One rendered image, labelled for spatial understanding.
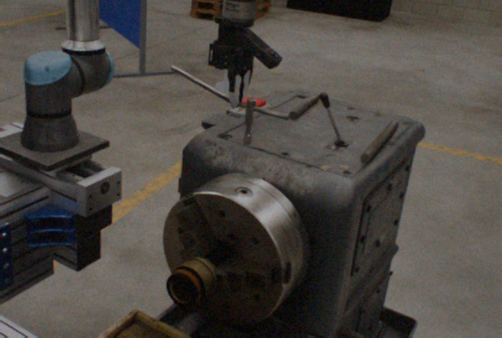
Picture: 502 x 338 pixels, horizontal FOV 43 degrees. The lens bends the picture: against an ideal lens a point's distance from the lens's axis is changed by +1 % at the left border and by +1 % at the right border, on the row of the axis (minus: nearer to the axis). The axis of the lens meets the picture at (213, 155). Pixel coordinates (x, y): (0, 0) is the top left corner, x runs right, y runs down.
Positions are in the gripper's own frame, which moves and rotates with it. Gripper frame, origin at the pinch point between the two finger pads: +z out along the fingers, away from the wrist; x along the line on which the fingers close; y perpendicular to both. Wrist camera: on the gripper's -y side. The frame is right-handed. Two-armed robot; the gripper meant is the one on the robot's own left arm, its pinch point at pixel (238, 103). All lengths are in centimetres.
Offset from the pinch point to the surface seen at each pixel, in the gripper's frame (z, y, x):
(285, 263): 22.0, -27.1, 22.5
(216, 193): 11.5, -9.9, 23.3
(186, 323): 49, -4, 23
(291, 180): 11.7, -19.2, 6.5
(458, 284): 135, -39, -180
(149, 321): 45, 0, 31
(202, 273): 23.6, -14.6, 34.2
